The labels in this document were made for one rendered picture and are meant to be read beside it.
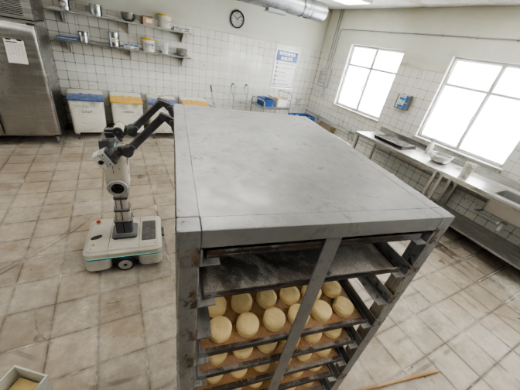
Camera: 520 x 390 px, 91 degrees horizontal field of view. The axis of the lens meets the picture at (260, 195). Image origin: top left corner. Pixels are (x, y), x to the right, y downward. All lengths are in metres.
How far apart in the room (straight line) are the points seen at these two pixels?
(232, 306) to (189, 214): 0.34
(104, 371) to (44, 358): 0.42
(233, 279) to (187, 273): 0.12
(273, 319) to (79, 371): 1.88
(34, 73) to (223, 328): 5.02
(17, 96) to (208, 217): 5.18
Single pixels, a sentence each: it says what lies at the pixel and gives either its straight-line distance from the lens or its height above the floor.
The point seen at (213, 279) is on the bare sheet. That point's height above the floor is 1.67.
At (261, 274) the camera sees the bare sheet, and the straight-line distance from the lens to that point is 0.48.
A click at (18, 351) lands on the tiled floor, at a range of 2.59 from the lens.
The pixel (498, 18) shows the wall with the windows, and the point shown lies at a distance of 5.42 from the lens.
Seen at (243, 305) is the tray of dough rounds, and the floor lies 1.51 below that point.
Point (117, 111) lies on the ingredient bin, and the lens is 5.59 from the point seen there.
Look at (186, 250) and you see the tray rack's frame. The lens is 0.34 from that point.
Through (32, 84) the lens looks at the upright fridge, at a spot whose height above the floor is 0.96.
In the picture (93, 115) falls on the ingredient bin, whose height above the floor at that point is 0.44.
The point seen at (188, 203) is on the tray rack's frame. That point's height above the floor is 1.82.
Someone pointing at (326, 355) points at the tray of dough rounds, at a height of 1.32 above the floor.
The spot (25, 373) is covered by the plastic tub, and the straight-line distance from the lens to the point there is 2.35.
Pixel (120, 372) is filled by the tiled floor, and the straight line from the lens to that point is 2.29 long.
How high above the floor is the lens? 2.03
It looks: 30 degrees down
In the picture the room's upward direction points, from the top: 11 degrees clockwise
